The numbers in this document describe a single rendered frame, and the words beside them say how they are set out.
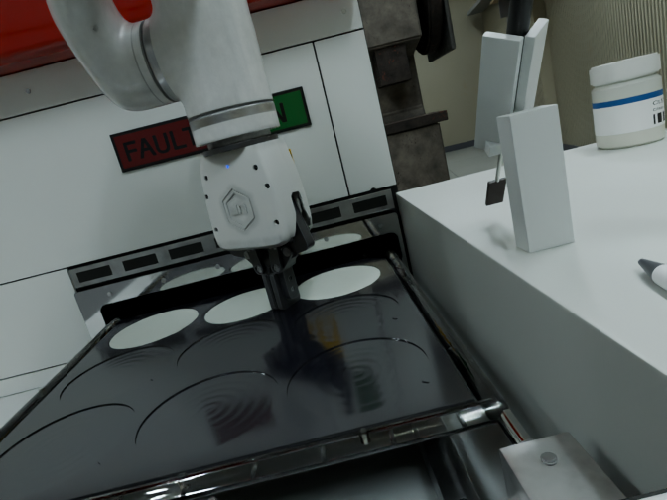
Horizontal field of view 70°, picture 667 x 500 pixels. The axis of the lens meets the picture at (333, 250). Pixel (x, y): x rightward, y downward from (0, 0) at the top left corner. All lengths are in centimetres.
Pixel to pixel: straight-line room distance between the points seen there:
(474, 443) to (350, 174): 37
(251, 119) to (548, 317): 31
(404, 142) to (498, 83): 475
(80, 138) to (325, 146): 31
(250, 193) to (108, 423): 22
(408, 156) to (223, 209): 462
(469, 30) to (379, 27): 559
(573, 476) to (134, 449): 26
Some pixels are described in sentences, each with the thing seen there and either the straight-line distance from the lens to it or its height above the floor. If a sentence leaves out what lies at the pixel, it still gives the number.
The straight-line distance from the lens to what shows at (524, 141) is 31.
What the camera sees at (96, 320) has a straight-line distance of 72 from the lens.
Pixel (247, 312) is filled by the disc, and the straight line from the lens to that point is 53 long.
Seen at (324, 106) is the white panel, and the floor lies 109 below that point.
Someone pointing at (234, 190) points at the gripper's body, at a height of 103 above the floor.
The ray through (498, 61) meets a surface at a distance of 31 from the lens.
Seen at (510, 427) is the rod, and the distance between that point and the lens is 28.
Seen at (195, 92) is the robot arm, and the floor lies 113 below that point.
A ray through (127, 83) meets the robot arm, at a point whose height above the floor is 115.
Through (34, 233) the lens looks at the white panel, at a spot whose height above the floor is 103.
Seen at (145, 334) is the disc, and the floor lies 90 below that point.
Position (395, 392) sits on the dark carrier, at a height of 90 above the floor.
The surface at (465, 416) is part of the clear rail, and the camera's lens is 29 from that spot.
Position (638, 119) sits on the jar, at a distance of 65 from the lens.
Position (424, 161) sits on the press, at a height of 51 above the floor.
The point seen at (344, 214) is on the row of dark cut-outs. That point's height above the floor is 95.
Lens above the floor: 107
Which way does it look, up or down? 14 degrees down
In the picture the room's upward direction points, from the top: 14 degrees counter-clockwise
